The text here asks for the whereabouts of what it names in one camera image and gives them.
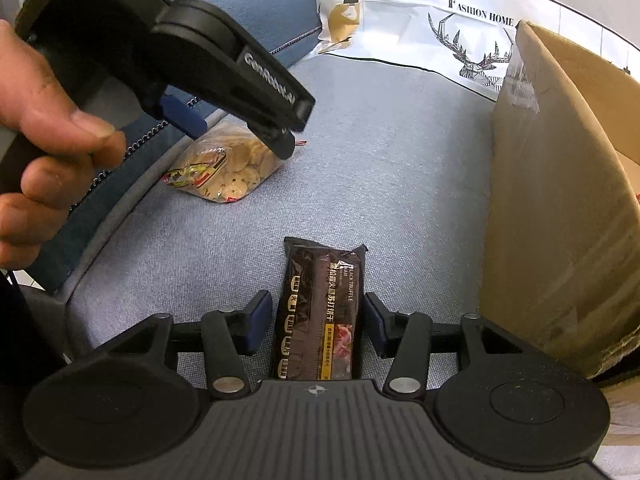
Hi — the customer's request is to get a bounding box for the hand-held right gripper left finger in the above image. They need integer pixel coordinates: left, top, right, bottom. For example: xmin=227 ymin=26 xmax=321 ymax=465
xmin=100 ymin=289 xmax=274 ymax=400

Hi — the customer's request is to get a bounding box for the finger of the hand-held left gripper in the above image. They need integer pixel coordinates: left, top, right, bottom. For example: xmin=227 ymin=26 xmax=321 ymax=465
xmin=215 ymin=35 xmax=317 ymax=160
xmin=159 ymin=91 xmax=207 ymax=138

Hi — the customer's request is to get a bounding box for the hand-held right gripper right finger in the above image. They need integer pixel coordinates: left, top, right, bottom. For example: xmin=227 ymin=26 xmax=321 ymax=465
xmin=364 ymin=291 xmax=525 ymax=401

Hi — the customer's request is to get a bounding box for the dark brown snack packet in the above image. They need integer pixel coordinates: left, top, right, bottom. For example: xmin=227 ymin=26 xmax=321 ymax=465
xmin=269 ymin=236 xmax=368 ymax=381

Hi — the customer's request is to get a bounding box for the clear bag of round crackers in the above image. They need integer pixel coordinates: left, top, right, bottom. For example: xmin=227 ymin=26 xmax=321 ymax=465
xmin=161 ymin=122 xmax=307 ymax=204

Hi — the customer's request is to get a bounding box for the brown cardboard box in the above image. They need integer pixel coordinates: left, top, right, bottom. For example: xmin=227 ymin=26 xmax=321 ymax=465
xmin=480 ymin=20 xmax=640 ymax=380

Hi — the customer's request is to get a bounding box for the person's left hand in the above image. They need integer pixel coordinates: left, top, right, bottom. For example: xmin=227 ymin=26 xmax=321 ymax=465
xmin=0 ymin=19 xmax=127 ymax=272

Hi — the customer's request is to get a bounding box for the grey printed sofa cover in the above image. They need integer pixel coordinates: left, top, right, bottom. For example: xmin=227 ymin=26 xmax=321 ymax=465
xmin=65 ymin=0 xmax=640 ymax=391

